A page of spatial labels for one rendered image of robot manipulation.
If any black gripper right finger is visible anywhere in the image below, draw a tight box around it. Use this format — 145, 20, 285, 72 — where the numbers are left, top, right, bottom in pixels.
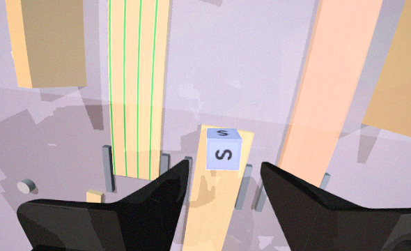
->
261, 162, 411, 251

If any grey cylinder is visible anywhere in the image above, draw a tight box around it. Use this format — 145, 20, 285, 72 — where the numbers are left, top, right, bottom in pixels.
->
17, 178, 36, 194

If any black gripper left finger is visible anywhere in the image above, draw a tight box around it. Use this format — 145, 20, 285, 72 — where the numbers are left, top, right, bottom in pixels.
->
17, 160, 189, 251

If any light blue labelled cube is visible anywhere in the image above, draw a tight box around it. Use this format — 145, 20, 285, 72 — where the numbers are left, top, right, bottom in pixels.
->
205, 128, 242, 171

